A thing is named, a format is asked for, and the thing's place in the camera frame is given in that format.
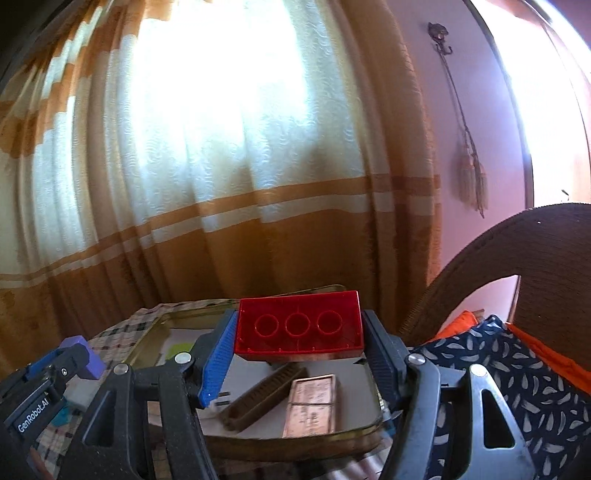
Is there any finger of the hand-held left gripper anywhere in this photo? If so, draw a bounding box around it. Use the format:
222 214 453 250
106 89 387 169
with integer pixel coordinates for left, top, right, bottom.
25 344 92 386

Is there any gold metal tin box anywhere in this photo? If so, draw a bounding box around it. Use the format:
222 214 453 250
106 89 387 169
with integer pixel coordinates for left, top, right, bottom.
124 284 393 452

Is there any orange and white curtain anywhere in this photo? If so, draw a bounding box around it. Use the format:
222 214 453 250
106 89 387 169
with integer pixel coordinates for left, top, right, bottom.
0 0 445 370

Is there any tan building block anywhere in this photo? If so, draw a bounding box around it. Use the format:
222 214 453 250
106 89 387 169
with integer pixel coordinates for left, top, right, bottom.
281 374 338 438

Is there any curtain tieback tassel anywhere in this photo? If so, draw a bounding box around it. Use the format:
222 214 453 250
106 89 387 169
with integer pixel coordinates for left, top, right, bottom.
441 46 490 219

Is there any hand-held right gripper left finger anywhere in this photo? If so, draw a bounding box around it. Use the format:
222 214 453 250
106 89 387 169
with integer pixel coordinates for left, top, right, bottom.
69 308 241 480

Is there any red toy brick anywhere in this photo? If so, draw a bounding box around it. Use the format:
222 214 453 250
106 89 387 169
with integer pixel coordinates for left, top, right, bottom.
235 290 366 362

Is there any navy feather print cloth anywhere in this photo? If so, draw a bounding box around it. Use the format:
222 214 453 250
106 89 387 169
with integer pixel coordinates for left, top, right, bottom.
406 314 591 480

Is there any brown ridged plastic comb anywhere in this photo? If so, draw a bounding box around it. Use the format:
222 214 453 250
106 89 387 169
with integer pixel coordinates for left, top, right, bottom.
221 362 309 433

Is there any metal wall hook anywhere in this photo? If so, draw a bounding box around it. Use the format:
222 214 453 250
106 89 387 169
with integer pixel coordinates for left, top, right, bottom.
427 21 454 60

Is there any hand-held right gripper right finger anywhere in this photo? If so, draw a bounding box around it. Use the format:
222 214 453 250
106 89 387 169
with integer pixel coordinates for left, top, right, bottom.
362 309 539 480

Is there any white translucent plastic box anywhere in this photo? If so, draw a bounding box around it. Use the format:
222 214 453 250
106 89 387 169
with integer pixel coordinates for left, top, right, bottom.
65 378 94 409

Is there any brown woven chair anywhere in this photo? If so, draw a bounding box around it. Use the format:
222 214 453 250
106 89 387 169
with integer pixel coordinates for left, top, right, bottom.
399 202 591 354

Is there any purple toy brick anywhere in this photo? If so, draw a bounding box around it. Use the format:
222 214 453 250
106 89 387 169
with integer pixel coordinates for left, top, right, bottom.
60 336 107 380

